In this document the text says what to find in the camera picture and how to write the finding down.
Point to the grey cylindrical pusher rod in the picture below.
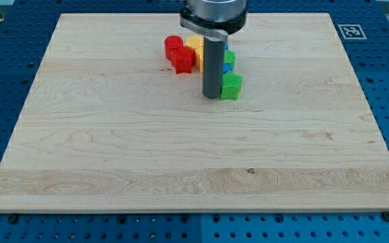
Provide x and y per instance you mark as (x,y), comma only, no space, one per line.
(213,60)

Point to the blue triangle block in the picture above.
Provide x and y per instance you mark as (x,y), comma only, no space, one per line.
(227,68)

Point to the yellow block behind rod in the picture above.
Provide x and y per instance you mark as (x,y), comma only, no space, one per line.
(199,58)

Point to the green cylinder block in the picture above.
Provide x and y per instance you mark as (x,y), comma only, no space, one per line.
(229,57)

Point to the yellow hexagon block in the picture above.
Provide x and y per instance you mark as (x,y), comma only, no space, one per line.
(194,42)

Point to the red star block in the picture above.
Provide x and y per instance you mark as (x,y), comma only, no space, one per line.
(182,60)

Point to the green star block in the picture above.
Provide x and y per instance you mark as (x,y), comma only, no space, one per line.
(231,86)

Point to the red cylinder block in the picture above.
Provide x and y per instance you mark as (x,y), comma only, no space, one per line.
(172,43)

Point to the wooden board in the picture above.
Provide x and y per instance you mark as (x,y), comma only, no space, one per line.
(108,127)

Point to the white fiducial marker tag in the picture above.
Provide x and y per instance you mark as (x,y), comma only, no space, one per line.
(352,32)

